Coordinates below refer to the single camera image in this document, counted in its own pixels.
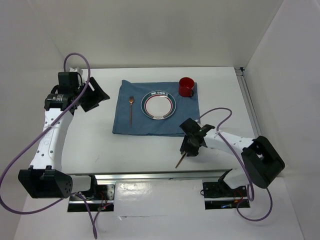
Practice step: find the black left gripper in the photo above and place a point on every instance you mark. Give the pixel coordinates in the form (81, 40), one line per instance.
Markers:
(96, 95)

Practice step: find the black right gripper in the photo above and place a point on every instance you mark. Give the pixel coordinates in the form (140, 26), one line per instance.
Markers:
(184, 147)

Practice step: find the copper knife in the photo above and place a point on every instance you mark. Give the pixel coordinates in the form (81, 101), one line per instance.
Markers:
(181, 159)

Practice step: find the blue cloth napkin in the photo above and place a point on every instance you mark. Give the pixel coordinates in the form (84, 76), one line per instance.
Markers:
(186, 107)

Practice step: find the white plate green red rim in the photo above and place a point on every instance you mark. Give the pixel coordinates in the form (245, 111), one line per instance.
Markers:
(158, 105)

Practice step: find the red mug black handle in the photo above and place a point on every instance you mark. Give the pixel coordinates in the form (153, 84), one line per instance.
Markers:
(186, 87)

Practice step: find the copper fork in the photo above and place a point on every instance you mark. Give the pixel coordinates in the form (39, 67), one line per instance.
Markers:
(131, 101)

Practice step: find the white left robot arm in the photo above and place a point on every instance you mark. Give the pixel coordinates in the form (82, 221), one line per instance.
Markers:
(44, 178)

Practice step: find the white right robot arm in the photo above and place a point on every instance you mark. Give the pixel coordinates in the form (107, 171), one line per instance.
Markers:
(259, 161)

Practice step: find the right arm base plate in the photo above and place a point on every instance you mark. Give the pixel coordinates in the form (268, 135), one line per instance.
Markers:
(217, 196)

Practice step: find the aluminium right side rail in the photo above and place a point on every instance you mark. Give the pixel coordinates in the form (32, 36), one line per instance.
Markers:
(239, 71)

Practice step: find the aluminium front table rail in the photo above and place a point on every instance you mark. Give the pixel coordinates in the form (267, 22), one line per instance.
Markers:
(153, 175)

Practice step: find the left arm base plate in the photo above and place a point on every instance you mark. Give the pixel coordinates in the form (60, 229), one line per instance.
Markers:
(100, 197)

